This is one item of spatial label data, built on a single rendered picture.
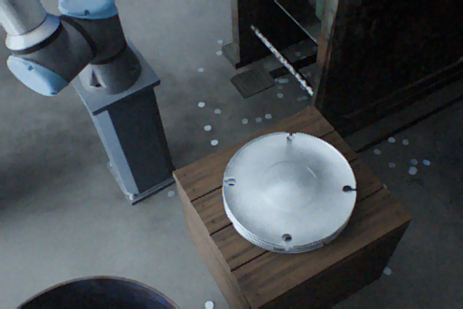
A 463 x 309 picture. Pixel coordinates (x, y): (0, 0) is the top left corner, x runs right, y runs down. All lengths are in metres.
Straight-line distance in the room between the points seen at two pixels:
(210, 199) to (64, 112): 0.88
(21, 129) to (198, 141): 0.64
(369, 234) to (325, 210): 0.11
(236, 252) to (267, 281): 0.09
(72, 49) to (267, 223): 0.54
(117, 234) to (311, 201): 0.67
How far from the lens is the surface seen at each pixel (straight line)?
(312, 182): 1.09
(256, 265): 1.04
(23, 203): 1.67
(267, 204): 1.06
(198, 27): 2.05
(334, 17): 1.19
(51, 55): 1.03
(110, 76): 1.18
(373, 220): 1.11
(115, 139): 1.32
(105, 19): 1.10
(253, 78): 1.60
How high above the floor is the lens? 1.31
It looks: 55 degrees down
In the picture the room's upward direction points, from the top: 5 degrees counter-clockwise
